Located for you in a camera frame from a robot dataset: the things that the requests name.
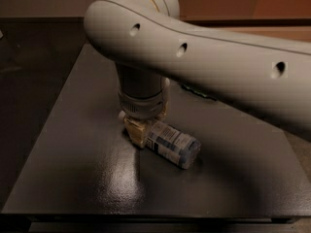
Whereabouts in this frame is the green snack bag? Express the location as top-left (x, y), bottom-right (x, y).
top-left (181, 84), bottom-right (217, 101)

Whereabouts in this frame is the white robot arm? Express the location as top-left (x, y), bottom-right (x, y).
top-left (84, 0), bottom-right (311, 140)

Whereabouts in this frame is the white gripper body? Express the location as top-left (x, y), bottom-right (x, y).
top-left (119, 77), bottom-right (170, 120)

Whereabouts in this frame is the blue plastic water bottle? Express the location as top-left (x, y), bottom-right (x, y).
top-left (119, 111), bottom-right (201, 170)

